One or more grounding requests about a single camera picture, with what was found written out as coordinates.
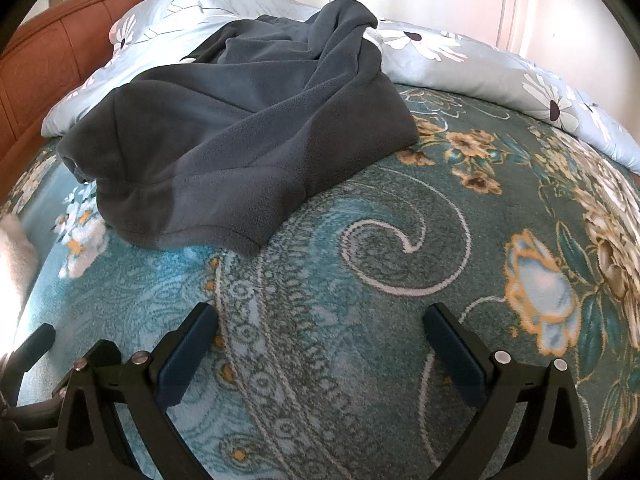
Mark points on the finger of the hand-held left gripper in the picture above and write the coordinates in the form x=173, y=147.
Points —
x=25, y=355

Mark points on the teal floral blanket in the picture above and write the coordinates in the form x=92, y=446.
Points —
x=350, y=310

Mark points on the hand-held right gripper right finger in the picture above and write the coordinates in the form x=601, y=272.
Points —
x=457, y=355

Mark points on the brown wooden headboard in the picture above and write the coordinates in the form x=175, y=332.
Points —
x=45, y=60

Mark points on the light blue daisy quilt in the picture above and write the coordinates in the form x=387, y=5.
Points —
x=450, y=67

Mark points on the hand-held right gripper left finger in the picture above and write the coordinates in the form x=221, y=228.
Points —
x=186, y=355

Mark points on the pale door frame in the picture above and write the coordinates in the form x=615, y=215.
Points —
x=517, y=10

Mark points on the white fluffy cloth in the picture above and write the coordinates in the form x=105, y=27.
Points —
x=17, y=260

